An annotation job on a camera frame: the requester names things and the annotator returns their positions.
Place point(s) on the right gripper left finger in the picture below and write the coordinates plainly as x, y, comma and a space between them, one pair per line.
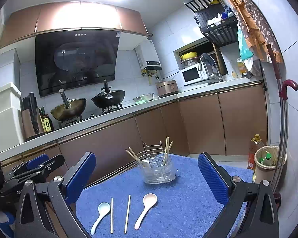
32, 218

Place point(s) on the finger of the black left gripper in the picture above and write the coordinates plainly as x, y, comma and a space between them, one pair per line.
44, 169
34, 163

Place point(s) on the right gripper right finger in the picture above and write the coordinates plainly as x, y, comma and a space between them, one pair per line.
261, 216

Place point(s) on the white ceramic spoon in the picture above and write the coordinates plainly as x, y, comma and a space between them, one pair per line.
103, 210

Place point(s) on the bamboo chopstick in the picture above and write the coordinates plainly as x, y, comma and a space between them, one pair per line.
166, 149
127, 215
111, 217
130, 154
134, 154

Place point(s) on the pinkish ceramic spoon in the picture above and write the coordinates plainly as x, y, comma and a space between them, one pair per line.
149, 200

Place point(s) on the chrome kitchen faucet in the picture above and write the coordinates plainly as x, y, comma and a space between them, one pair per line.
208, 64

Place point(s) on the brown knife block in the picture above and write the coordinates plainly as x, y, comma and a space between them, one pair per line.
31, 118

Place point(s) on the olive oil bottle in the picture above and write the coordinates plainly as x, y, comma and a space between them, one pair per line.
47, 121

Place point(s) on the gas stove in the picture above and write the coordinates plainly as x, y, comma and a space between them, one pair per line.
88, 115

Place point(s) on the beige trash bin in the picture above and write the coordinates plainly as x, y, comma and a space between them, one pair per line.
266, 162

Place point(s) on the cooking oil bottle on floor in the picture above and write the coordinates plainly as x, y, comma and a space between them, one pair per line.
255, 144

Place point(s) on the blue terry cloth mat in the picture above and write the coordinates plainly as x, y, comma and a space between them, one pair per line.
186, 206

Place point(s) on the black wok with lid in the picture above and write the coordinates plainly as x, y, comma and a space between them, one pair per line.
108, 98

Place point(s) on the clear plastic utensil holder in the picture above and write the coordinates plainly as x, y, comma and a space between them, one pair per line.
157, 169

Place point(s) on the black range hood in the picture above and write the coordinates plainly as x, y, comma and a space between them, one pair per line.
71, 59

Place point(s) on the metal tray on counter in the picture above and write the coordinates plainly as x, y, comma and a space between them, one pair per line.
144, 98

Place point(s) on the yellow oil bottle on counter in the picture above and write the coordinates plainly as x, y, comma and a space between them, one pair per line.
241, 66

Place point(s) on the white microwave oven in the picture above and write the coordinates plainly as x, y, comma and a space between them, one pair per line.
192, 75

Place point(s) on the brown rice cooker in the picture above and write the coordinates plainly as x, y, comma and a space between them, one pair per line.
167, 88

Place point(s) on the white water heater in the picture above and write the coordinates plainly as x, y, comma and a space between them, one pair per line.
147, 56

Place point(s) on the yellow bowl on shelf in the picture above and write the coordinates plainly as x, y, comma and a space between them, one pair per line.
189, 55

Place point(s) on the brown patterned apron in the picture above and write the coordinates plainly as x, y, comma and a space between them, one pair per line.
256, 30

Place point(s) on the bronze wok with handle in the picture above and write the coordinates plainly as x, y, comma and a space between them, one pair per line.
69, 109

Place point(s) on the metal wire rack insert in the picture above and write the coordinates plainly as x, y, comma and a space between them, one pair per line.
152, 151

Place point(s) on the black wall dish rack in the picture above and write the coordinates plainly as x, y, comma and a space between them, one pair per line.
214, 21

